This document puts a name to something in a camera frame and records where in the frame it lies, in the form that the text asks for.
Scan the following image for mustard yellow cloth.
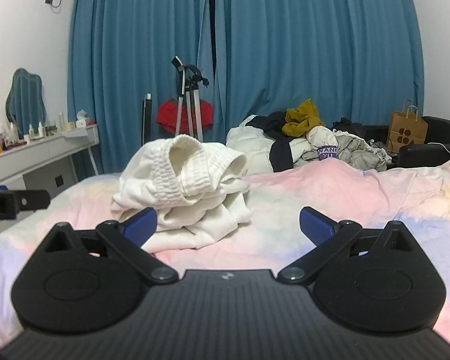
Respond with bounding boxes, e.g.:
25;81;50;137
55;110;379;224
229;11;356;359
282;98;325;138

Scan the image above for black garment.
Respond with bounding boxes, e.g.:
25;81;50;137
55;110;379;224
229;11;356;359
247;111;298;170

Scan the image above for white ribbed knit garment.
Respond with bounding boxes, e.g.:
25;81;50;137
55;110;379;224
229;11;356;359
110;134;253;254

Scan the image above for red cloth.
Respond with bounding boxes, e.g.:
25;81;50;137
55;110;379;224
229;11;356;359
156;98;214;136

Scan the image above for black pole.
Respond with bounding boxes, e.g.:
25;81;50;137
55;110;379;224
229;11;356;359
142;93;153;146

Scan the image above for brown paper bag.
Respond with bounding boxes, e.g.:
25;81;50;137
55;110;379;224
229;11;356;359
386;101;429;154

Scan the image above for silver tripod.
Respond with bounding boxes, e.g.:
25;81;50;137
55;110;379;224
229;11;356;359
170;55;210;144

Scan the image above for row of cosmetic bottles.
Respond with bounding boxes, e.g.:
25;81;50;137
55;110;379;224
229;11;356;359
0;111;69;147

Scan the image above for black sofa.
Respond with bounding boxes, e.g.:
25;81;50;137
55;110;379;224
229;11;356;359
364;115;450;168

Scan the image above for tissue box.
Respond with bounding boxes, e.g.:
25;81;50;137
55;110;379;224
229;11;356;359
74;109;91;129

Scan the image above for pastel tie-dye blanket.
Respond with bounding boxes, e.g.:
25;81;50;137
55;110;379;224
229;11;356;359
0;155;450;349

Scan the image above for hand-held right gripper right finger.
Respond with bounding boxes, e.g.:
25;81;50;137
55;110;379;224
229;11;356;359
277;206;417;285

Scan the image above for dark crumpled garment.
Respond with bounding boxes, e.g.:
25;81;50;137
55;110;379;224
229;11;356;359
332;117;367;136

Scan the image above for white desk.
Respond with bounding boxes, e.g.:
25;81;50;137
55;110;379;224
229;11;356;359
0;124;100;197

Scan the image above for white cable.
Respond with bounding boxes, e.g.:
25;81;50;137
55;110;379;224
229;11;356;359
427;142;450;158

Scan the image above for blue curtain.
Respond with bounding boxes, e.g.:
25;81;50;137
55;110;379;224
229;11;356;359
199;0;425;147
67;0;215;176

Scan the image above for grey jacket with purple label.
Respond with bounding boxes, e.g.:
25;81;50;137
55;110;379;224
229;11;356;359
304;125;390;173

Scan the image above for white zip jacket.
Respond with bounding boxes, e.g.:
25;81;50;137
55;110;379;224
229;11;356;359
226;114;308;175

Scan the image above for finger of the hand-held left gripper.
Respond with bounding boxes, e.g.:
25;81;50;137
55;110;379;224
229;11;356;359
17;190;52;211

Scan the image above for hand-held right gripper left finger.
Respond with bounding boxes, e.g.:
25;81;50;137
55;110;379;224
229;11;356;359
37;207;180;285

